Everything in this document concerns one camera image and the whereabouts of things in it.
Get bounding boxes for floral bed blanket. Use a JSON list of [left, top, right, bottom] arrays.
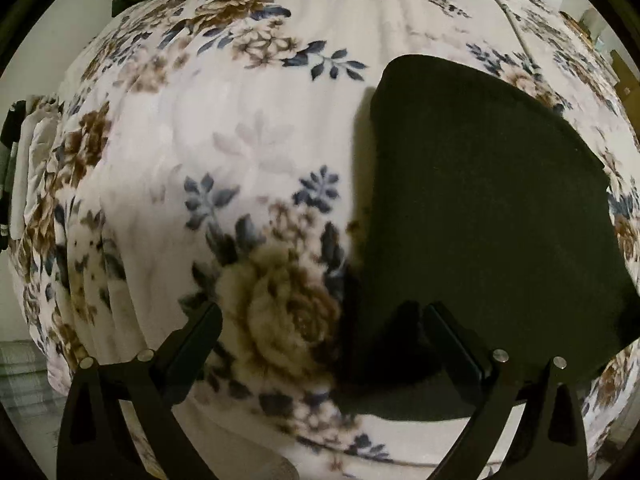
[[7, 0, 640, 476]]

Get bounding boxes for folded black grey striped garment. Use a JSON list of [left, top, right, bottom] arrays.
[[0, 100, 27, 252]]

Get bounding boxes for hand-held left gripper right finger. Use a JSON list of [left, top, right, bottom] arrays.
[[423, 302, 589, 480]]

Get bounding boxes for dark green striped sweater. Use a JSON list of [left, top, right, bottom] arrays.
[[332, 53, 640, 423]]

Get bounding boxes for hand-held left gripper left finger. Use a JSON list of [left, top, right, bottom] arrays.
[[57, 302, 224, 480]]

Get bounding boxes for folded white cloth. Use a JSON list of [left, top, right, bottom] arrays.
[[12, 105, 63, 238]]

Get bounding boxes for grey checked cloth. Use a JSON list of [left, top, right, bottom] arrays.
[[0, 340, 68, 413]]

